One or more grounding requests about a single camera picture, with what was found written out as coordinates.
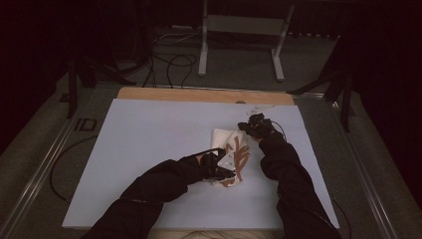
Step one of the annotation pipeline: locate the black stand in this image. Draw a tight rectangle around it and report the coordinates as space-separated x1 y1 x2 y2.
65 54 137 120
287 33 355 133

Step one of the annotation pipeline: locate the light blue board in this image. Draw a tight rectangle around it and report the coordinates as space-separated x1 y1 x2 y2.
63 98 340 231

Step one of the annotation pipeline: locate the white floor cable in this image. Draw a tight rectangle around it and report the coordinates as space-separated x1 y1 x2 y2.
152 29 203 46

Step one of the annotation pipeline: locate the person's left hand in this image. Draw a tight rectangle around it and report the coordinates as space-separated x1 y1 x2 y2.
195 150 227 182

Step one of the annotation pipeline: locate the right hand-held gripper black cable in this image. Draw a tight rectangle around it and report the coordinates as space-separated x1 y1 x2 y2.
270 119 289 141

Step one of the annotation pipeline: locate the cream baby bodysuit brown trim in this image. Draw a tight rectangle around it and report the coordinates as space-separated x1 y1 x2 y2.
211 127 252 189

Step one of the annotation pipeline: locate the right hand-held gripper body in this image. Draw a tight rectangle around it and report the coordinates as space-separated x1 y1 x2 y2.
246 105 277 137

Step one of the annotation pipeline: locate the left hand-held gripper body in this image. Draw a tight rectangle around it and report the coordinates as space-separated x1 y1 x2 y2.
212 147 238 173

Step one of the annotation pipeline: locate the person's right hand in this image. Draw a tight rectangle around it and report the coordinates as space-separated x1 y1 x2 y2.
251 120 284 143

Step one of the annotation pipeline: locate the aluminium floor rail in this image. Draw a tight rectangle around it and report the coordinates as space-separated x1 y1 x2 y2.
0 88 98 239
326 99 401 239

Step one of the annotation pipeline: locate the black looped floor cable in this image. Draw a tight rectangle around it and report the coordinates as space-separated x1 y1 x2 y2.
142 52 199 90

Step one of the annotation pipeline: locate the white metal stand frame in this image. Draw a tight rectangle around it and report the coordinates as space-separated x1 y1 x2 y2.
197 0 297 83

